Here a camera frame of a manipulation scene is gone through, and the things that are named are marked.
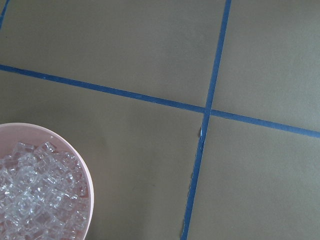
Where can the clear ice cubes pile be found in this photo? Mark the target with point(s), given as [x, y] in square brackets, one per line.
[44, 194]

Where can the pink bowl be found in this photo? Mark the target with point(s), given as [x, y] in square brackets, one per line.
[11, 133]

